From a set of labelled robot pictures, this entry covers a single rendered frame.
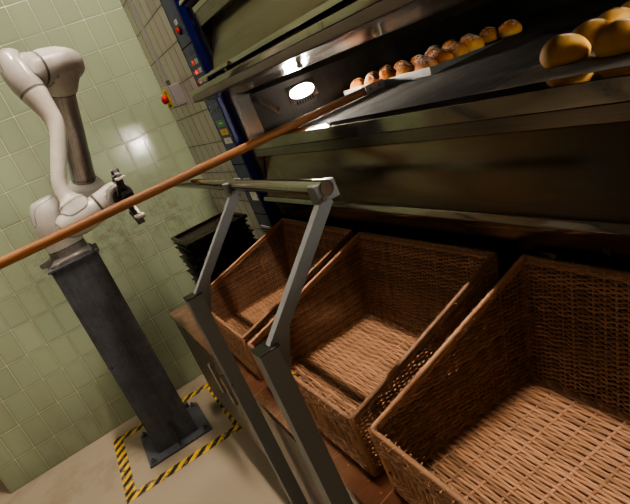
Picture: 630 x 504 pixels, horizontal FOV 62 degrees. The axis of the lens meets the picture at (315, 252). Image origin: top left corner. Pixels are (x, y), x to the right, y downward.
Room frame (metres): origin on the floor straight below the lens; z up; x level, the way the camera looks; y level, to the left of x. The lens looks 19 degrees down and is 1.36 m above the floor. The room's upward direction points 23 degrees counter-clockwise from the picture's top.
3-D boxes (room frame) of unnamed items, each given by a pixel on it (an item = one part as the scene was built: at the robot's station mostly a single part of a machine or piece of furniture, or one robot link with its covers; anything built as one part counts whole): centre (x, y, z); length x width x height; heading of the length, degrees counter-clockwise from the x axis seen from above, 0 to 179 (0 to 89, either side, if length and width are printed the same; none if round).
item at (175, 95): (2.70, 0.34, 1.46); 0.10 x 0.07 x 0.10; 23
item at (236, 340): (1.75, 0.18, 0.72); 0.56 x 0.49 x 0.28; 22
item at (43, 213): (2.30, 0.97, 1.17); 0.18 x 0.16 x 0.22; 142
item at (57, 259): (2.29, 1.00, 1.03); 0.22 x 0.18 x 0.06; 111
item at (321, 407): (1.20, -0.05, 0.72); 0.56 x 0.49 x 0.28; 23
